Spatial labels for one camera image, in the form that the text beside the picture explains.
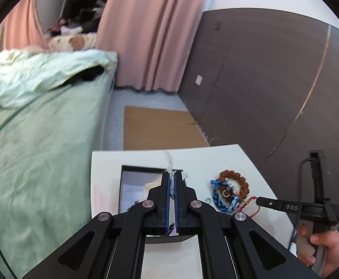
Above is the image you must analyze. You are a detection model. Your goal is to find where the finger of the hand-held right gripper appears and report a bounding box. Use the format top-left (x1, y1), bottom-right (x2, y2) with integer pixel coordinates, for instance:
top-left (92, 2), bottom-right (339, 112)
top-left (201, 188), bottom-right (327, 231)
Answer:
top-left (257, 197), bottom-right (304, 213)

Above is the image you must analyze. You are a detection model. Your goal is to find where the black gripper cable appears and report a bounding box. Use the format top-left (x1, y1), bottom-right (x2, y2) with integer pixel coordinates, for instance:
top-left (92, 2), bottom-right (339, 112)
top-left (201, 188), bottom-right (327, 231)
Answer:
top-left (289, 157), bottom-right (316, 252)

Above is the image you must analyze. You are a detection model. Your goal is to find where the dark cluttered furniture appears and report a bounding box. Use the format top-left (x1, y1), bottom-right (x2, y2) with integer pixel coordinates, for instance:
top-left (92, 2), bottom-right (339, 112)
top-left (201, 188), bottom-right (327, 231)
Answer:
top-left (61, 0), bottom-right (111, 33)

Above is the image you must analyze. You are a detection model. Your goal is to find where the pile of clothes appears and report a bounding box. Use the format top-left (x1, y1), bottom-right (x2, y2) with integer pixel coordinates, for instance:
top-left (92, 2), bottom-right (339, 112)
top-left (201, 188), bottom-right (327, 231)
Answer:
top-left (48, 17), bottom-right (83, 37)

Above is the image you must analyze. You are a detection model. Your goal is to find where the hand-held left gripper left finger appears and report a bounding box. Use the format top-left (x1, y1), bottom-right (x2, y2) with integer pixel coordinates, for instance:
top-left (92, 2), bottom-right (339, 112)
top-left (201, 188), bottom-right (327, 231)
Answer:
top-left (21, 171), bottom-right (170, 279)

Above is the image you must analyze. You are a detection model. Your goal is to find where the black jewelry box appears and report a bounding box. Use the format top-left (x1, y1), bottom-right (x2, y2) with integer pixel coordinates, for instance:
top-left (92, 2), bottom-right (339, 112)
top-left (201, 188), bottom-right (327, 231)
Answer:
top-left (119, 165), bottom-right (188, 245)

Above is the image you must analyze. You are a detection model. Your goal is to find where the narrow pink curtain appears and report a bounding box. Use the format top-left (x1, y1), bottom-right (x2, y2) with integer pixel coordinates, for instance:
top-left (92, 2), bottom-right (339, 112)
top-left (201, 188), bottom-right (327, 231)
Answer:
top-left (2, 0), bottom-right (51, 54)

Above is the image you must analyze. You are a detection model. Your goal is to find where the person's right hand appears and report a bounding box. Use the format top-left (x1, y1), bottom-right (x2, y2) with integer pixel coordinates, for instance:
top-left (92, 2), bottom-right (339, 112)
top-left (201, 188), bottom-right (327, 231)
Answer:
top-left (297, 224), bottom-right (339, 278)

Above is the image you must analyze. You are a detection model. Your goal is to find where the brown wooden bead bracelet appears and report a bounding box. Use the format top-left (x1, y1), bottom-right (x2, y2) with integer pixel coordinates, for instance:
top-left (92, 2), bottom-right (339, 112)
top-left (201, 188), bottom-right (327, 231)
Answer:
top-left (218, 170), bottom-right (250, 202)

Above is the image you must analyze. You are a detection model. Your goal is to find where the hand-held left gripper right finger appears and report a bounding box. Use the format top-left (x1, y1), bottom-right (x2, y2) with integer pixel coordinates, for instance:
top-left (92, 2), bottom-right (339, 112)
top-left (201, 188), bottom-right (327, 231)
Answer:
top-left (175, 171), bottom-right (321, 279)

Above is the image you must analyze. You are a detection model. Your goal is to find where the silver bead chain with ring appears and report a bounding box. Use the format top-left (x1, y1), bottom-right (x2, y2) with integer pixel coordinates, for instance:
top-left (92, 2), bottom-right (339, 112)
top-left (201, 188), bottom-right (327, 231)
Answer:
top-left (222, 181), bottom-right (238, 198)

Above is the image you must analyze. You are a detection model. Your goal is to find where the bed with green sheet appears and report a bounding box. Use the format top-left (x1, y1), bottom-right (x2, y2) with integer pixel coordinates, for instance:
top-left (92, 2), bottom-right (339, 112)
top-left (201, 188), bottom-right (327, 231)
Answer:
top-left (0, 49), bottom-right (118, 279)

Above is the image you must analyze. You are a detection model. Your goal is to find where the cream printed pillow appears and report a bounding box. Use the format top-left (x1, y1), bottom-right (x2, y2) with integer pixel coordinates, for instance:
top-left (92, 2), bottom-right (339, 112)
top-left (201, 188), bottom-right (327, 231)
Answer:
top-left (48, 33), bottom-right (98, 53)

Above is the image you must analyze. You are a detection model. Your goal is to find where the flat cardboard sheet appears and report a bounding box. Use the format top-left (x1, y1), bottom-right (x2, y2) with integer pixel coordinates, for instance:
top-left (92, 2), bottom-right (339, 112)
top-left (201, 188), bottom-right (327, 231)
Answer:
top-left (123, 106), bottom-right (211, 151)

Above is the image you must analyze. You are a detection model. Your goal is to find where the blue braided bracelet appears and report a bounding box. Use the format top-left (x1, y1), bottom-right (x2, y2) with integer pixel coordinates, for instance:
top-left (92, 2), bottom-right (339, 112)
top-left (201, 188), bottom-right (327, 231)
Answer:
top-left (210, 178), bottom-right (241, 212)

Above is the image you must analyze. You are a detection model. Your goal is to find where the white tassel pendant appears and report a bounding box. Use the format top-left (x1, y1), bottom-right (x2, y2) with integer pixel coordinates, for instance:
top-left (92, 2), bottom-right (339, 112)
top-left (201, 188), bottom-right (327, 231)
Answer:
top-left (163, 150), bottom-right (189, 236)

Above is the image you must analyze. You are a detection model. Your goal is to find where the red yellow string bracelet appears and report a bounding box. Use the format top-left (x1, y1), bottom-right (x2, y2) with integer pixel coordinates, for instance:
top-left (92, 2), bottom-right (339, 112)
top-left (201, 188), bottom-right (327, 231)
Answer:
top-left (235, 196), bottom-right (260, 219)

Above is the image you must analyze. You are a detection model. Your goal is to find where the pale green duvet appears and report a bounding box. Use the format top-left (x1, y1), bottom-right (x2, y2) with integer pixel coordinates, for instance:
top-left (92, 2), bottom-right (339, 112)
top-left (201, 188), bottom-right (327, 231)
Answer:
top-left (0, 48), bottom-right (119, 123)

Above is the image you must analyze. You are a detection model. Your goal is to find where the wide pink curtain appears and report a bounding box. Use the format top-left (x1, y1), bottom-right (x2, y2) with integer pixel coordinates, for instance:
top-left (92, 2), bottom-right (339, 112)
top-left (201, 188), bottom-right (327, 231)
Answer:
top-left (95, 0), bottom-right (213, 92)

